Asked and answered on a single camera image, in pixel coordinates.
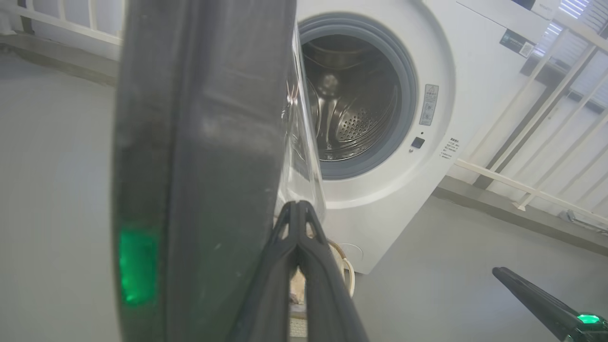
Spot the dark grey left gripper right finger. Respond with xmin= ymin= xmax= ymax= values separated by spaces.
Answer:
xmin=298 ymin=200 xmax=369 ymax=342

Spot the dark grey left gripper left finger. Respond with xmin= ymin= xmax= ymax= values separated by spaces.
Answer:
xmin=233 ymin=200 xmax=299 ymax=342

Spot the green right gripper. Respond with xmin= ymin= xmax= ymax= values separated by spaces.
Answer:
xmin=493 ymin=267 xmax=608 ymax=342

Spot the black round washer door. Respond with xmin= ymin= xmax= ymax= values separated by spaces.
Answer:
xmin=112 ymin=0 xmax=327 ymax=342

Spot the washing machine drum opening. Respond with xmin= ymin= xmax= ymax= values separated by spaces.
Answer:
xmin=302 ymin=34 xmax=400 ymax=162

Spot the white front-load washing machine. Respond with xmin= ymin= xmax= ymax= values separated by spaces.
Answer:
xmin=294 ymin=0 xmax=562 ymax=275

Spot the cream perforated laundry basket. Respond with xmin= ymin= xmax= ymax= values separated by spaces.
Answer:
xmin=285 ymin=240 xmax=356 ymax=338

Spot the round white filter cover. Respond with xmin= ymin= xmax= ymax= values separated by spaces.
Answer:
xmin=337 ymin=243 xmax=364 ymax=265

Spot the white metal railing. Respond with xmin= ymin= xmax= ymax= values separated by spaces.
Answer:
xmin=0 ymin=0 xmax=125 ymax=47
xmin=454 ymin=0 xmax=608 ymax=226

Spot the small printed text label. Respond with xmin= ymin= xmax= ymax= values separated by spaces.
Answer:
xmin=439 ymin=138 xmax=460 ymax=160

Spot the grey warning sticker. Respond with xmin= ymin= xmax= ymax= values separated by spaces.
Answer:
xmin=419 ymin=84 xmax=439 ymax=126

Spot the black sticker with QR code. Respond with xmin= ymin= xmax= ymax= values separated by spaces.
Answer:
xmin=500 ymin=28 xmax=536 ymax=58

